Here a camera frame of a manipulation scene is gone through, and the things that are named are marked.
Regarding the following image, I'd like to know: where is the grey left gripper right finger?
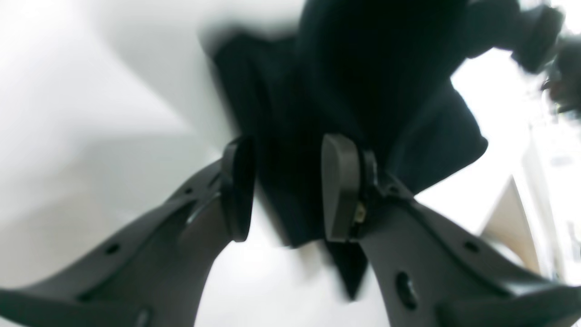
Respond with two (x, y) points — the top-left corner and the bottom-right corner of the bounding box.
(321, 134), (581, 327)

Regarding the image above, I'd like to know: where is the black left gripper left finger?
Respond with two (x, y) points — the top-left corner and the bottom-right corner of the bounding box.
(0, 137), (255, 327)

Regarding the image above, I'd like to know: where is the black T-shirt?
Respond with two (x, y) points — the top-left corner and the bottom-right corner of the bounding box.
(200, 0), (520, 300)

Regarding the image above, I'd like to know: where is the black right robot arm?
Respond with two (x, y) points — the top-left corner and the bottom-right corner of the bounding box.
(512, 4), (581, 114)

